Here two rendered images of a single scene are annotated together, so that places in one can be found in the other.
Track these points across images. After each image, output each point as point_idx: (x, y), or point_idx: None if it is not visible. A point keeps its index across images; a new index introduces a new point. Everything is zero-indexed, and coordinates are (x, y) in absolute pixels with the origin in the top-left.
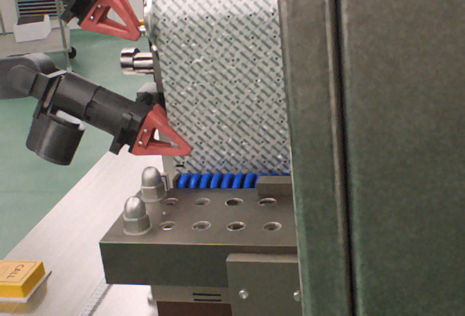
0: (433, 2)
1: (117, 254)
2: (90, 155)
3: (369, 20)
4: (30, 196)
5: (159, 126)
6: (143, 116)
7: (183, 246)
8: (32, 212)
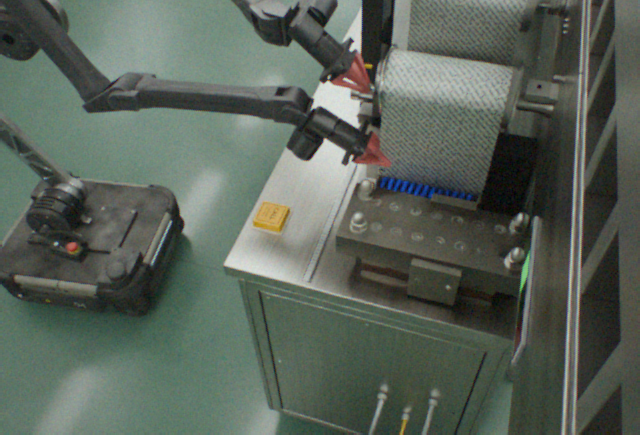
0: None
1: (345, 242)
2: None
3: None
4: (228, 16)
5: (374, 152)
6: (366, 148)
7: (386, 248)
8: (231, 32)
